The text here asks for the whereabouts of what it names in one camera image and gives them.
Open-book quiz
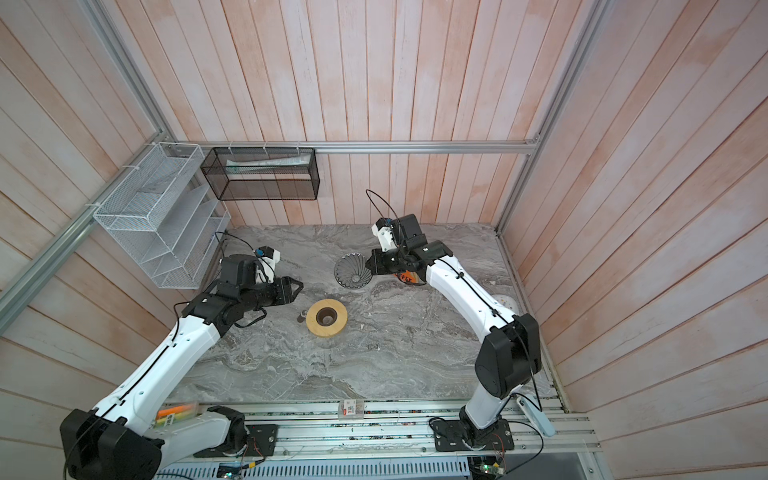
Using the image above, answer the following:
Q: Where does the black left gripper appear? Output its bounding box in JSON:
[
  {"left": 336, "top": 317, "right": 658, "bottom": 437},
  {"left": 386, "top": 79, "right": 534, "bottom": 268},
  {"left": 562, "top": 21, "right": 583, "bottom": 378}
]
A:
[{"left": 241, "top": 276, "right": 305, "bottom": 312}]

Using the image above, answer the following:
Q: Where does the ribbed glass dripper cone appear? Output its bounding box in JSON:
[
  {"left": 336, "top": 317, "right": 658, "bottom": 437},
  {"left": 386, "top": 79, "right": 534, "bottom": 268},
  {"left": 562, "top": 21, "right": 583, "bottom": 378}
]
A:
[{"left": 334, "top": 253, "right": 373, "bottom": 290}]

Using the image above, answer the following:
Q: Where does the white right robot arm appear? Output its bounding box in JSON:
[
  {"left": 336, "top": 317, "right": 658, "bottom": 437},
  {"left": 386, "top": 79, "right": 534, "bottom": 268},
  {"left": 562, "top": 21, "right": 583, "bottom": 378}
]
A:
[{"left": 365, "top": 214, "right": 542, "bottom": 451}]

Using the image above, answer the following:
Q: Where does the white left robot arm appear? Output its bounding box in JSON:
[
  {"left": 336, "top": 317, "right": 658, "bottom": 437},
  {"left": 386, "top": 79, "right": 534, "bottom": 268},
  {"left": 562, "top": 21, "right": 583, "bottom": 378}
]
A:
[{"left": 60, "top": 246, "right": 303, "bottom": 479}]

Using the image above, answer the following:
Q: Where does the orange coffee filter box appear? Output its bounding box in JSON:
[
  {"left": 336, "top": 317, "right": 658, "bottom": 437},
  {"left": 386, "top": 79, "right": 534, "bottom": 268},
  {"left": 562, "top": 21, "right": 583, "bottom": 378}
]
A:
[{"left": 396, "top": 271, "right": 425, "bottom": 286}]

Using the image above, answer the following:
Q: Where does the small red white box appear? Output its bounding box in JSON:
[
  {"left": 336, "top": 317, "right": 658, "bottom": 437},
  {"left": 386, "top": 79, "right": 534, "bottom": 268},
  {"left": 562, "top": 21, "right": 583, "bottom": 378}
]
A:
[{"left": 338, "top": 399, "right": 365, "bottom": 420}]

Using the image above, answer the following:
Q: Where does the white round timer clock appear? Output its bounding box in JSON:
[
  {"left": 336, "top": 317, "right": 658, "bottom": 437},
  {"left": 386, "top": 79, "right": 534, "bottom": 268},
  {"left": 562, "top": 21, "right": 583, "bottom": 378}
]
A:
[{"left": 494, "top": 294, "right": 521, "bottom": 315}]

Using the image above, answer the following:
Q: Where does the white handheld device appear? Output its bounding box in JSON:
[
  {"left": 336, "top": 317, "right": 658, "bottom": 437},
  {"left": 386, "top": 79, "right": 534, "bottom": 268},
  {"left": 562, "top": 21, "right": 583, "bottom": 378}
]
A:
[{"left": 514, "top": 393, "right": 556, "bottom": 438}]

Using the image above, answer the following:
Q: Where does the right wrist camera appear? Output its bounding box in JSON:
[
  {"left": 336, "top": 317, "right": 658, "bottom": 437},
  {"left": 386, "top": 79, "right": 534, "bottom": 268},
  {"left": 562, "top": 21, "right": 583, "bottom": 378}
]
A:
[{"left": 371, "top": 218, "right": 398, "bottom": 252}]

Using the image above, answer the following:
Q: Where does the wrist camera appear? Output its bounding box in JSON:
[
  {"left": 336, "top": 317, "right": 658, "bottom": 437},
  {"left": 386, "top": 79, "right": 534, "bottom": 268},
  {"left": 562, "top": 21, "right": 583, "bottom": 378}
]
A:
[
  {"left": 371, "top": 218, "right": 398, "bottom": 252},
  {"left": 254, "top": 246, "right": 280, "bottom": 283}
]

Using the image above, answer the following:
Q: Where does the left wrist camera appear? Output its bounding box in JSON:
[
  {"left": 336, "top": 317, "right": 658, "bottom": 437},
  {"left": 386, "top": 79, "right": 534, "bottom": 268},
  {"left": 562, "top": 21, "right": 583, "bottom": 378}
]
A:
[{"left": 254, "top": 246, "right": 280, "bottom": 283}]

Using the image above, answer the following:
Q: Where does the black wire mesh basket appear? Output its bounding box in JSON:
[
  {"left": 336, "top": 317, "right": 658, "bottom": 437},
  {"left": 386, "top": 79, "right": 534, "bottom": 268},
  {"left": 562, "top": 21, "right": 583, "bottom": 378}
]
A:
[{"left": 201, "top": 146, "right": 321, "bottom": 201}]

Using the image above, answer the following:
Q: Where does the aluminium mounting rail base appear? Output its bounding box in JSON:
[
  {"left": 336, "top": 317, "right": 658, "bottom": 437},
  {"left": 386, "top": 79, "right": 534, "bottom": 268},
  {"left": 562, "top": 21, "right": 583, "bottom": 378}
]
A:
[{"left": 157, "top": 398, "right": 612, "bottom": 479}]

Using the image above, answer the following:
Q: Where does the white wire mesh shelf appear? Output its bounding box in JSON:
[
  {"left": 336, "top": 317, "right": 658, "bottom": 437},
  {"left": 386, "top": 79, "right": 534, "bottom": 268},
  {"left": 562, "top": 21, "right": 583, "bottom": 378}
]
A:
[{"left": 94, "top": 143, "right": 231, "bottom": 290}]

